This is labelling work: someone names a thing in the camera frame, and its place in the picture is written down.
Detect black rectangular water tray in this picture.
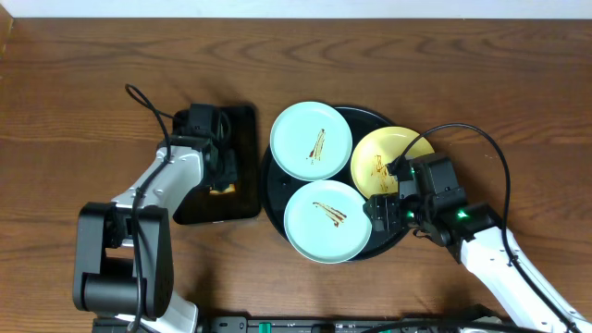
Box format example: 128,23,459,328
172,105,261,225

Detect yellow plate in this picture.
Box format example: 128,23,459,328
351,127,418,199

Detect yellow and green sponge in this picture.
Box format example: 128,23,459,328
209,183,236,195

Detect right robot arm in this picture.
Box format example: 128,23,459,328
363,180,591,332

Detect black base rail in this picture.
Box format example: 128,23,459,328
91,304,508,333

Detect light blue plate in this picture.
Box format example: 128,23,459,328
269,101,352,181
283,180,372,265

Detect round black tray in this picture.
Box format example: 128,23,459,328
258,105,409,262

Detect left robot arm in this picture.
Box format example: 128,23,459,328
72,143,237,332

